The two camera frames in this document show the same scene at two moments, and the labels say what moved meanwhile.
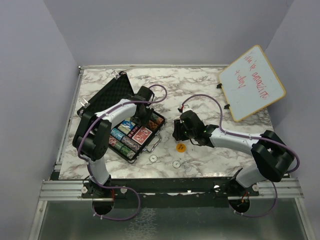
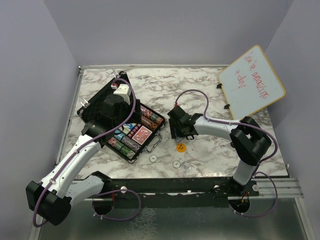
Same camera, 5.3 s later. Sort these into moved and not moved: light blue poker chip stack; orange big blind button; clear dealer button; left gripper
Moved: left gripper
Not moved: orange big blind button; clear dealer button; light blue poker chip stack
